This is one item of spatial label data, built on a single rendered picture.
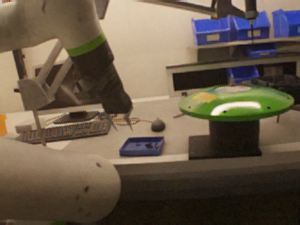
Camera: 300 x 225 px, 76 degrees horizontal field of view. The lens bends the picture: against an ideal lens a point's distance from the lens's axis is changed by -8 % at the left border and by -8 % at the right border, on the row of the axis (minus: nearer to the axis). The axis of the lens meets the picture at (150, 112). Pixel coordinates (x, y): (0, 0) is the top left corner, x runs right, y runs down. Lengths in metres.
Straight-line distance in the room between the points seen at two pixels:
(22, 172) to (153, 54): 1.32
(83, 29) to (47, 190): 0.29
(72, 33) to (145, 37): 1.09
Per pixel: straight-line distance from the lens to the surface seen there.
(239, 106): 0.50
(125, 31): 1.53
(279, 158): 0.66
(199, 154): 0.60
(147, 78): 1.51
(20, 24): 0.49
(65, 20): 0.43
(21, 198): 0.27
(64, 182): 0.31
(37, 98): 0.71
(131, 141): 0.75
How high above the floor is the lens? 1.21
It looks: 16 degrees down
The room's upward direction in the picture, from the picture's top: 8 degrees counter-clockwise
